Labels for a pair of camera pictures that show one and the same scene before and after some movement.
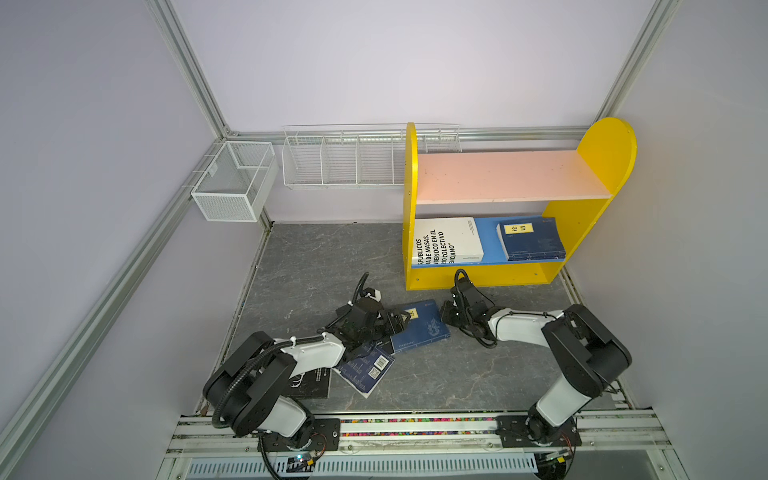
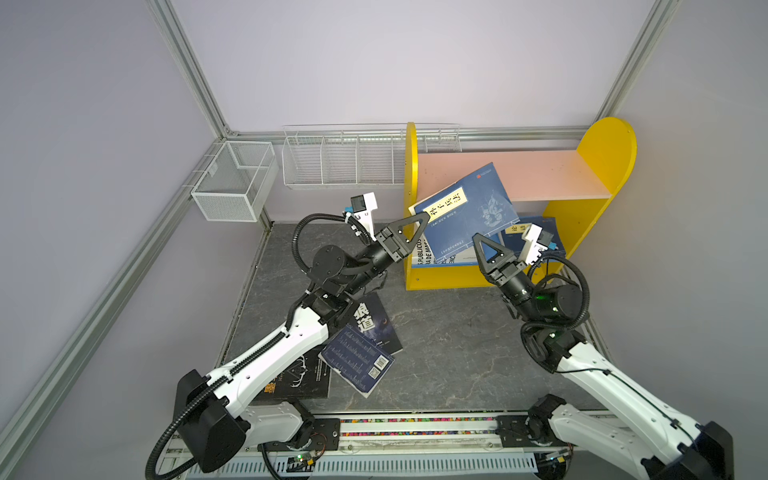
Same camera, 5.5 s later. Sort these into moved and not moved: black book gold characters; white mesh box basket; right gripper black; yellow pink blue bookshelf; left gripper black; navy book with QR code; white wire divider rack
Moved: right gripper black; left gripper black
Not moved: white mesh box basket; yellow pink blue bookshelf; navy book with QR code; white wire divider rack; black book gold characters
